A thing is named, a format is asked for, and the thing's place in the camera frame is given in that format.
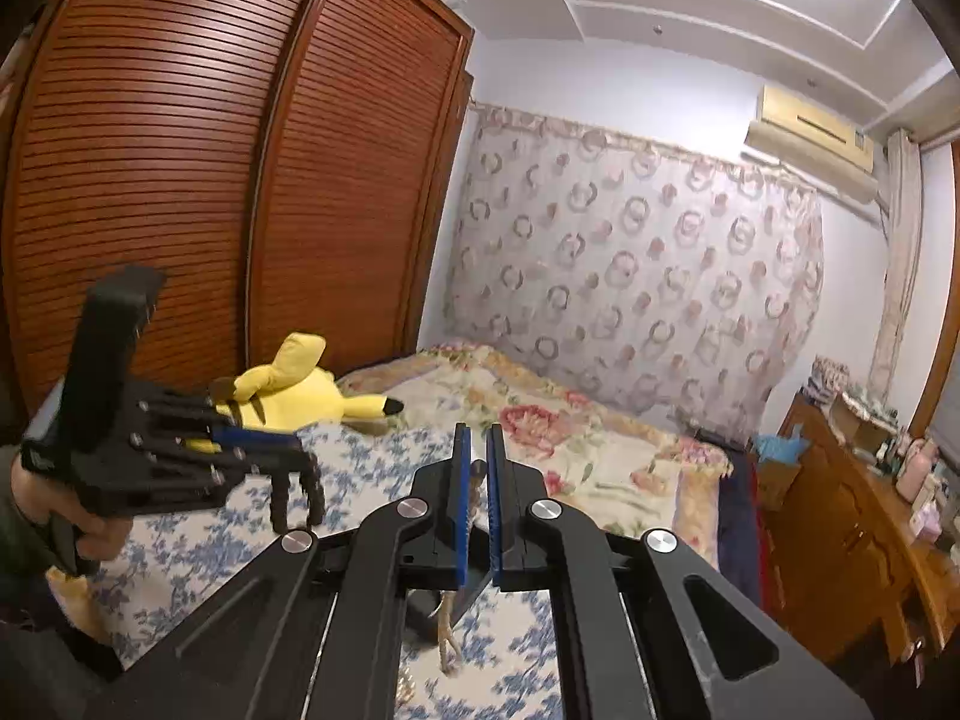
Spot black bead bracelet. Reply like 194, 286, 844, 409
268, 451, 326, 535

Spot blue floral bed sheet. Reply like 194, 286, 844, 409
45, 420, 565, 720

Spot wooden slatted wardrobe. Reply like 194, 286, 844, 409
0, 0, 476, 440

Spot wooden dresser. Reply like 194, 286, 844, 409
756, 394, 960, 680

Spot cardboard box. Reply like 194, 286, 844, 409
825, 390, 899, 457

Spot folded floral fabric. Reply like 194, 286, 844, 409
813, 356, 854, 400

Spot beige rope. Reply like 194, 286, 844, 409
439, 508, 485, 680

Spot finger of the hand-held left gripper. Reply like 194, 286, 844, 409
131, 427, 314, 494
137, 384, 299, 447

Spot ring patterned sheer curtain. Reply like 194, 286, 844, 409
441, 100, 826, 445

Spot blue plastic bag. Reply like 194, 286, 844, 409
752, 426, 812, 467

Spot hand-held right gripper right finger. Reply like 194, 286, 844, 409
486, 424, 875, 720

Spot person's left hand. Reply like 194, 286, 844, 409
13, 461, 136, 563

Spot black jewelry box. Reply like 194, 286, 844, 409
405, 589, 493, 647

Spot beige side curtain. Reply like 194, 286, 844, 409
868, 127, 925, 400

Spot pink floral quilt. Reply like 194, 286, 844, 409
336, 343, 734, 565

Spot pink thermos bottle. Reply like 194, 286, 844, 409
896, 435, 940, 505

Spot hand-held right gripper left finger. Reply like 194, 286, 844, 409
82, 424, 472, 720

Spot yellow plush toy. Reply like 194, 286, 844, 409
206, 331, 406, 434

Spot person's dark clothing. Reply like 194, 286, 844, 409
0, 592, 127, 720

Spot beige wall air conditioner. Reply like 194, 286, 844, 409
744, 82, 881, 205

